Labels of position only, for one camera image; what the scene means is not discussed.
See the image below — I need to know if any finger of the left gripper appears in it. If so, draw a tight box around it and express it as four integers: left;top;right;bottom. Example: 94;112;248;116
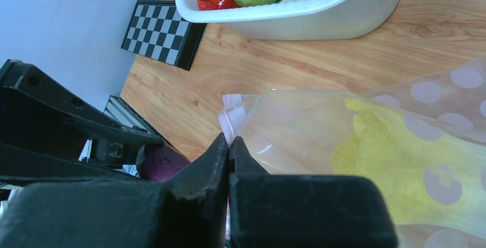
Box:
1;60;164;186

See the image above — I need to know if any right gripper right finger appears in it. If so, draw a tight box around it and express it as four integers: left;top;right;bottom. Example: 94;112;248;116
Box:
229;137;398;247

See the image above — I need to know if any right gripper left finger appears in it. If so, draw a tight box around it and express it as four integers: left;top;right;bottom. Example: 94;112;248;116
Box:
1;135;229;247

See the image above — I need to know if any purple toy eggplant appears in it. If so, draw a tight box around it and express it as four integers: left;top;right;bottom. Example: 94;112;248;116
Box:
136;144;191;182

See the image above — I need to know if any yellow toy cabbage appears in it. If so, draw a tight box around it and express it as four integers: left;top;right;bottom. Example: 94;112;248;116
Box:
332;98;485;230

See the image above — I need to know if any clear pink zip bag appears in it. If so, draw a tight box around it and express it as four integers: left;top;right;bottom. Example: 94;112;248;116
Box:
218;57;485;247

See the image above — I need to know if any white plastic basket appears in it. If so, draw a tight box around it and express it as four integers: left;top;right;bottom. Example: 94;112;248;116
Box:
175;0;399;40

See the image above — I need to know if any black white checkerboard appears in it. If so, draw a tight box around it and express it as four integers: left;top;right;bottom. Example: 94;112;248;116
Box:
121;0;206;71

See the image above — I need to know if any silver aluminium frame rail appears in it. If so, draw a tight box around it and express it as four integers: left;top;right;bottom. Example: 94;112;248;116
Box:
103;96;159;135

